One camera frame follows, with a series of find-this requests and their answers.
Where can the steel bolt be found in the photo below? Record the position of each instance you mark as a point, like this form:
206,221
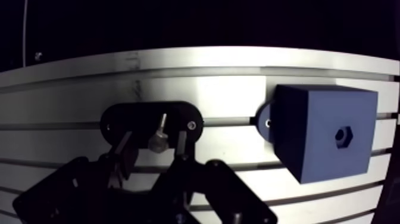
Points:
158,139

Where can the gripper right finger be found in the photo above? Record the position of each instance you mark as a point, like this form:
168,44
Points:
215,190

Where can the black oval holder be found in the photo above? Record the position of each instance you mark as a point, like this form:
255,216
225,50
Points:
147,120

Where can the dark blue-grey block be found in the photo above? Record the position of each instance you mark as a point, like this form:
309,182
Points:
322,131

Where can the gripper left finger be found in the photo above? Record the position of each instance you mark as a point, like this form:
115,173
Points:
78,184

